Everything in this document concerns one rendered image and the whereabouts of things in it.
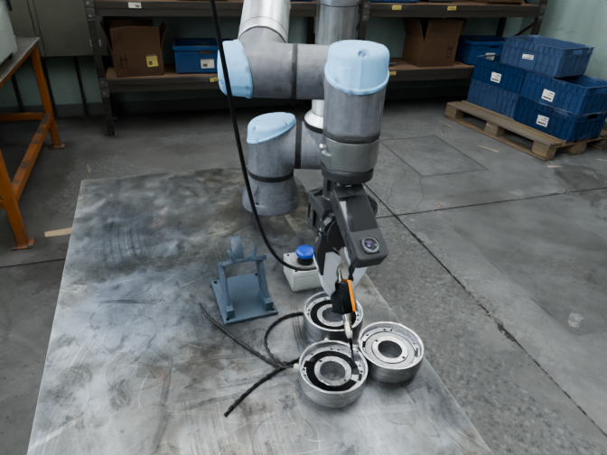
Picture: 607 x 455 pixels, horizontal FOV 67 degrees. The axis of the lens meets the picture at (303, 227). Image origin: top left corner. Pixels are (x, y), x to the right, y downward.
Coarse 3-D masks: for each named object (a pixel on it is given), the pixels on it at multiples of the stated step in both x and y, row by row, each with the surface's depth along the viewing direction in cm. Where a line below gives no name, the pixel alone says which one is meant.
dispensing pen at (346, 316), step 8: (336, 272) 71; (336, 288) 70; (344, 288) 69; (336, 296) 71; (344, 296) 69; (336, 304) 71; (344, 304) 69; (336, 312) 71; (344, 312) 69; (344, 320) 71; (344, 328) 71; (352, 344) 71; (352, 352) 71
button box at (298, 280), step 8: (288, 256) 94; (296, 256) 94; (296, 264) 92; (304, 264) 91; (312, 264) 92; (288, 272) 92; (296, 272) 89; (304, 272) 89; (312, 272) 90; (288, 280) 93; (296, 280) 90; (304, 280) 90; (312, 280) 91; (296, 288) 91; (304, 288) 92; (312, 288) 92
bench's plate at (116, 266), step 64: (128, 192) 124; (192, 192) 126; (128, 256) 99; (192, 256) 100; (64, 320) 82; (128, 320) 82; (192, 320) 83; (256, 320) 84; (384, 320) 85; (64, 384) 70; (128, 384) 71; (192, 384) 71; (384, 384) 73; (64, 448) 61; (128, 448) 62; (192, 448) 62; (256, 448) 63; (320, 448) 63; (384, 448) 63; (448, 448) 64
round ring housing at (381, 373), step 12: (372, 324) 78; (384, 324) 79; (396, 324) 79; (360, 336) 76; (408, 336) 78; (360, 348) 73; (372, 348) 75; (384, 348) 78; (396, 348) 77; (420, 348) 75; (372, 360) 71; (384, 360) 73; (396, 360) 73; (420, 360) 72; (372, 372) 72; (384, 372) 71; (396, 372) 70; (408, 372) 71
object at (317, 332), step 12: (312, 300) 84; (324, 300) 85; (324, 312) 83; (360, 312) 82; (312, 324) 78; (336, 324) 80; (360, 324) 80; (312, 336) 80; (324, 336) 78; (336, 336) 77
